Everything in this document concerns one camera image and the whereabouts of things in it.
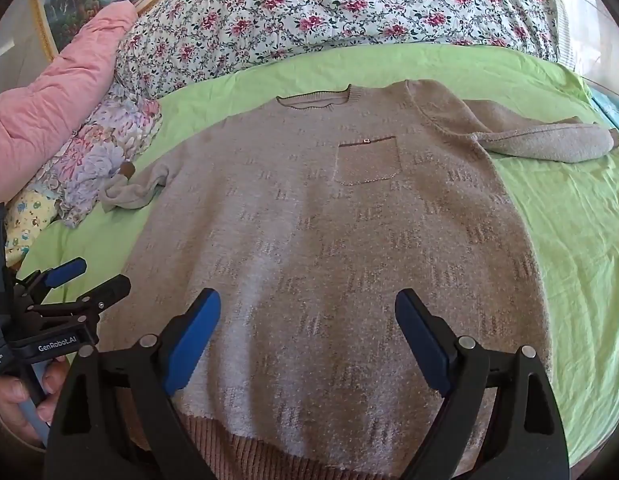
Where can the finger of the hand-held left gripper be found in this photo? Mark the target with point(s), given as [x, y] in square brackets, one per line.
[109, 292]
[64, 271]

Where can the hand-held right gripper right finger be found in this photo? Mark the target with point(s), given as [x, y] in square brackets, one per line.
[422, 340]

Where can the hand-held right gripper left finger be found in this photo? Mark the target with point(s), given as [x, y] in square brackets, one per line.
[194, 340]

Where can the beige knitted sweater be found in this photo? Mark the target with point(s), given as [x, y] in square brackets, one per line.
[314, 235]

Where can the person's left hand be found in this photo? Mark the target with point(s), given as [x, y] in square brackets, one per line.
[6, 402]

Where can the yellow printed cloth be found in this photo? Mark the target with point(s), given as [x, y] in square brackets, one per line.
[29, 220]

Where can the pastel floral folded blanket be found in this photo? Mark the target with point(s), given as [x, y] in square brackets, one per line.
[99, 155]

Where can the pink quilt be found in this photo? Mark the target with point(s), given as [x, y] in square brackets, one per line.
[54, 95]

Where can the green bed sheet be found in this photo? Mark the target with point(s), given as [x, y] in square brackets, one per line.
[564, 235]

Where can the light blue cloth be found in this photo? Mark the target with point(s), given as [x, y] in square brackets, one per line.
[614, 110]

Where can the white pink-flowered quilt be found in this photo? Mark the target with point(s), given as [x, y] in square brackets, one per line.
[314, 5]

